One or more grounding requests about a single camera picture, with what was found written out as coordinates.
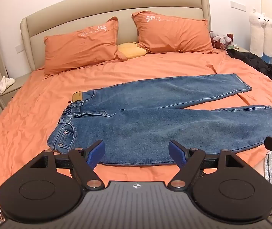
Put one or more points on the white crumpled cloth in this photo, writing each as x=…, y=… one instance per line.
x=6, y=83

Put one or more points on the bed with orange sheet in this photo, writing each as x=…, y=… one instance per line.
x=31, y=114

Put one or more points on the orange embroidered pillow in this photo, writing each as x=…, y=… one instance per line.
x=174, y=33
x=78, y=47

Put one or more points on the blue denim pants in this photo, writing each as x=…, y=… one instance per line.
x=138, y=128

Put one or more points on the black jacket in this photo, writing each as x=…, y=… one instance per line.
x=257, y=63

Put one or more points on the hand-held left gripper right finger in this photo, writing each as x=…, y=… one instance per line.
x=177, y=154

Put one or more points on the white wall socket plate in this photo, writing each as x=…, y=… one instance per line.
x=238, y=5
x=18, y=48

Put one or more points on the white alpaca plush toy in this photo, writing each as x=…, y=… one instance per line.
x=269, y=40
x=256, y=35

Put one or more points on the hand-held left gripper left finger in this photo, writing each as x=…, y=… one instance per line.
x=96, y=153

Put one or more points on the beige padded headboard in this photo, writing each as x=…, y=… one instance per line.
x=78, y=12

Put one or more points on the red and grey plush toy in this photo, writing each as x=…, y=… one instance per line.
x=221, y=40

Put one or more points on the grey bedside table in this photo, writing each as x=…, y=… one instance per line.
x=20, y=84

